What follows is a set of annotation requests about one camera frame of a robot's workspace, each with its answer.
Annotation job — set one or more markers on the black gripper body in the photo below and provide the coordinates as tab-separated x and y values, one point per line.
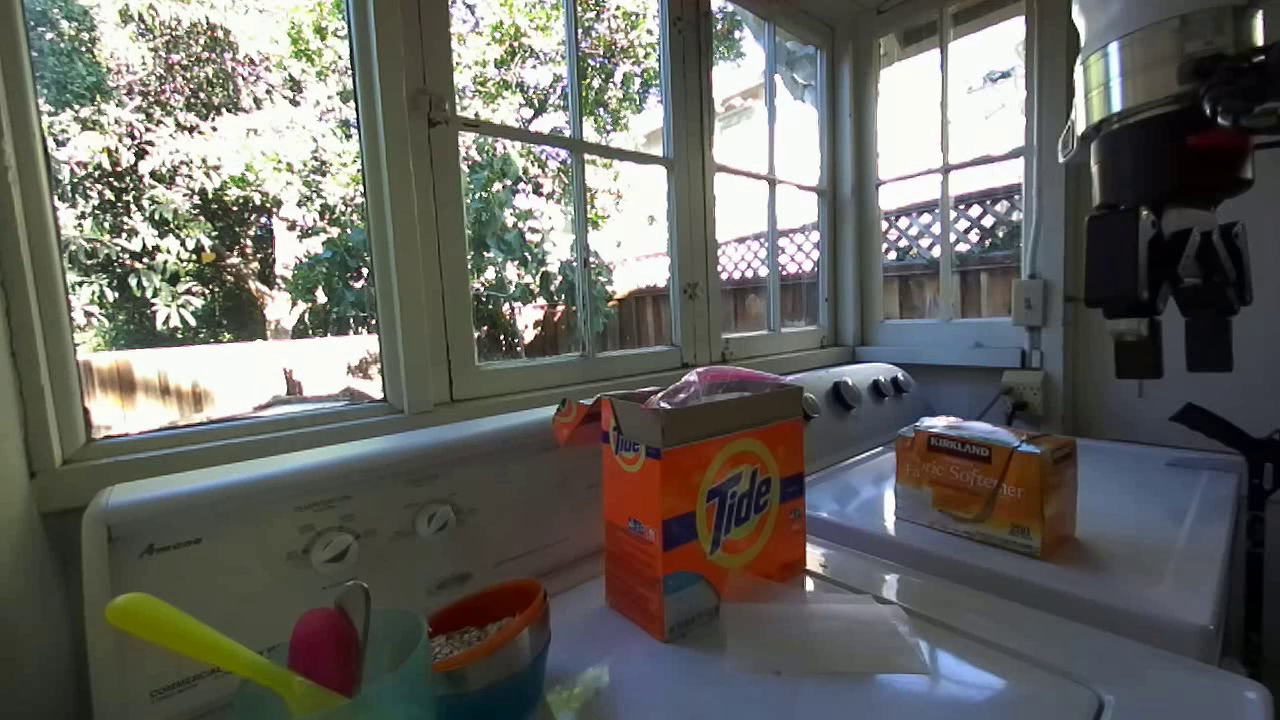
1158	240

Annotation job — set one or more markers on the yellow fabric softener box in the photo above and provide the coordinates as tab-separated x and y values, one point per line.
991	483

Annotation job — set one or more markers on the orange Tide detergent box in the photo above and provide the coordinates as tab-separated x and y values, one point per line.
693	497

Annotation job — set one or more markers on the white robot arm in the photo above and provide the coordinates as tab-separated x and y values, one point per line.
1172	103

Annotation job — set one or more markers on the white washing machine left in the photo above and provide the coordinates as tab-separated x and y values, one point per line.
436	513

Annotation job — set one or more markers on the black stand at right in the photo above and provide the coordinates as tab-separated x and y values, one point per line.
1260	483

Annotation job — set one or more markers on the pink plastic bag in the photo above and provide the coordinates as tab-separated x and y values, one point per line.
714	381

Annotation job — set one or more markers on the orange and blue bowl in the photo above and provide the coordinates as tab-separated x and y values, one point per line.
489	652

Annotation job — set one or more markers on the teal plastic cup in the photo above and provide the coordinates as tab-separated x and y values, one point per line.
394	679

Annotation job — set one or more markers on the pink plastic spoon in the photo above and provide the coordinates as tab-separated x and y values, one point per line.
325	651

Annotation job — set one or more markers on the yellow plastic spoon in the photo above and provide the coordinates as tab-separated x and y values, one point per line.
191	637

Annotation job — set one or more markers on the wall power outlet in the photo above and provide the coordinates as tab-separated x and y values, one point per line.
1031	303

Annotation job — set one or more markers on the white window frame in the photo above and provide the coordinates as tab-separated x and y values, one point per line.
252	226

